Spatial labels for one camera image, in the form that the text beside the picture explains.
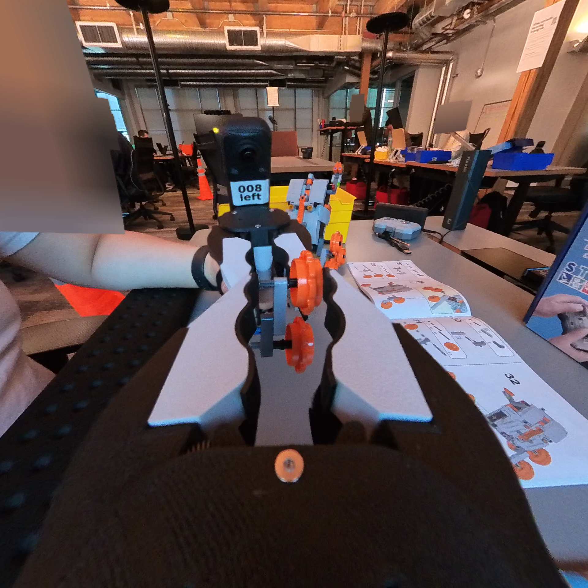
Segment adjacent grey desk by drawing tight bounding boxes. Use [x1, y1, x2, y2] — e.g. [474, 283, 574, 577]
[423, 216, 559, 295]

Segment paper notice on wooden post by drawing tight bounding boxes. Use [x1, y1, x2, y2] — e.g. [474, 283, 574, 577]
[517, 0, 566, 73]

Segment orange floor object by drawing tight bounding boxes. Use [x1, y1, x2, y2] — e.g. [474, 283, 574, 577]
[54, 282, 126, 318]

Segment black slim computer tower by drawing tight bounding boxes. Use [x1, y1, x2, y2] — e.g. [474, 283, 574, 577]
[442, 149, 492, 230]

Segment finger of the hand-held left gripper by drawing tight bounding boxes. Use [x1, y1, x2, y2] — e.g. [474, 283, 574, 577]
[220, 236, 255, 295]
[276, 232, 314, 265]

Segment orange wheel grey beam assembly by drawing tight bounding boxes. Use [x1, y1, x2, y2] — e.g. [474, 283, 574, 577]
[248, 249, 324, 374]

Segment red bags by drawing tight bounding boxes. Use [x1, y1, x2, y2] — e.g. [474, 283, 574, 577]
[347, 181, 409, 205]

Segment black usb cable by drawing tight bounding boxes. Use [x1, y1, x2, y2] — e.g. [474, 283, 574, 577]
[381, 232, 412, 255]

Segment blue robot kit box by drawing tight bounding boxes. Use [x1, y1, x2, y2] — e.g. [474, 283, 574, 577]
[524, 223, 588, 368]

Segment person's left forearm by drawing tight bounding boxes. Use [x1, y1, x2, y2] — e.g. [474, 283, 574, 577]
[55, 231, 200, 291]

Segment blue storage bin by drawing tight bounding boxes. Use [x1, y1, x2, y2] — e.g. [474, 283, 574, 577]
[487, 138, 554, 171]
[400, 148, 453, 164]

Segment black flat power box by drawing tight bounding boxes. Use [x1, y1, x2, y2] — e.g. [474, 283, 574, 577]
[374, 202, 429, 226]

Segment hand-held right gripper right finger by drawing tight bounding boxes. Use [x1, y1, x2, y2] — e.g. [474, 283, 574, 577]
[312, 269, 433, 446]

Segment white air vent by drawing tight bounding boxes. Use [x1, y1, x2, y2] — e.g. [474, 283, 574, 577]
[224, 27, 261, 50]
[76, 21, 122, 48]

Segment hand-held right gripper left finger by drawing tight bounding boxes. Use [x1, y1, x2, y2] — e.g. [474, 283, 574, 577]
[147, 271, 262, 446]

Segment grey orange toy robot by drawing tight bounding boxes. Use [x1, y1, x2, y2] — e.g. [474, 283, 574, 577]
[286, 162, 347, 272]

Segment wall whiteboard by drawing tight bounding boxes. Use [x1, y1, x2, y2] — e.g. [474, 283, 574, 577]
[473, 100, 511, 136]

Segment black office chair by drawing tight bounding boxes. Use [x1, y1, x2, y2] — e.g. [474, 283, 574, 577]
[115, 138, 175, 230]
[510, 184, 588, 251]

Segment open white instruction booklet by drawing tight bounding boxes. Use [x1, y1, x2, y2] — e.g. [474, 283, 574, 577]
[347, 259, 588, 488]

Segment silver air duct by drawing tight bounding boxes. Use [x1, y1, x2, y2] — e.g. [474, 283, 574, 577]
[119, 28, 364, 53]

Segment yellow plastic bin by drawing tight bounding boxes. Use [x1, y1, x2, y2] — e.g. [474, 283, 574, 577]
[218, 185, 356, 244]

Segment person's left hand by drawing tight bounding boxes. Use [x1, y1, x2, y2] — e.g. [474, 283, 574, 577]
[202, 250, 230, 296]

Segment grey toy remote controller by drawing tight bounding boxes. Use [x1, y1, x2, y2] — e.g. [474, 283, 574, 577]
[372, 217, 422, 240]

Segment orange traffic cone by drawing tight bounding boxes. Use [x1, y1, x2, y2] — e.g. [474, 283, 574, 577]
[197, 157, 214, 201]

